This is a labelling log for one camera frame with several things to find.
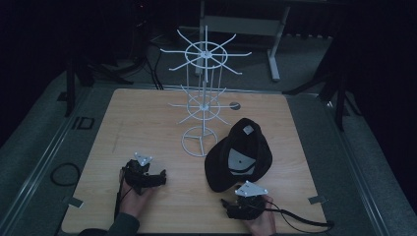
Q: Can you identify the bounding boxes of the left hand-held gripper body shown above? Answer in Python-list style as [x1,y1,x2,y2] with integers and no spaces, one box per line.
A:
[122,151,155,197]

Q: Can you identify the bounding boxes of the person's right hand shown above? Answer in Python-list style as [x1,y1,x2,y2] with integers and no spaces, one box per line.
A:
[241,195,277,236]

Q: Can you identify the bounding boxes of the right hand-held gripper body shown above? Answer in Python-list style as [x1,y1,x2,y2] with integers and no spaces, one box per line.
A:
[226,180,269,221]

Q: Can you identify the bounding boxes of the black baseball cap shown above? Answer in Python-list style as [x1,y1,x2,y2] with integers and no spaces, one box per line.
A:
[204,117,273,194]

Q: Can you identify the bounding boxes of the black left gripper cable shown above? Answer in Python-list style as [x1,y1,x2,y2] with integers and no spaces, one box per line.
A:
[113,166,130,221]

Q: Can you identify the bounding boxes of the grey tape strip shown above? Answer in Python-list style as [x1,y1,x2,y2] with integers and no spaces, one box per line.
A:
[63,196,85,209]
[307,195,329,206]

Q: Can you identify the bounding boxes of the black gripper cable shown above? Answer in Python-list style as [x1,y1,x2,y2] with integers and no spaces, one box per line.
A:
[264,200,335,234]
[113,166,130,221]

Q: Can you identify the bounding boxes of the black tripod stand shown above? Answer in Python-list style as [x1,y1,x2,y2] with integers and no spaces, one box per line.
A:
[64,53,135,118]
[282,62,363,133]

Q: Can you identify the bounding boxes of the white metal desk frame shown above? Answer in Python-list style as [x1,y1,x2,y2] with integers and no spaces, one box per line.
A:
[195,0,292,83]

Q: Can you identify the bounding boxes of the white wire display rack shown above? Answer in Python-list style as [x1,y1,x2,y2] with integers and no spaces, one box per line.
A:
[159,25,253,158]

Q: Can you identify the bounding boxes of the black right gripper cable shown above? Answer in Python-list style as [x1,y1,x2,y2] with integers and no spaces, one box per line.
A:
[264,200,335,234]

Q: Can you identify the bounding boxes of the black floor cables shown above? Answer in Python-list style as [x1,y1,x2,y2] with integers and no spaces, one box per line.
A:
[143,38,165,91]

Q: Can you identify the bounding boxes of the person's left hand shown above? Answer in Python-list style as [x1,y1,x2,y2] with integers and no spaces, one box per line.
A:
[118,168,155,219]

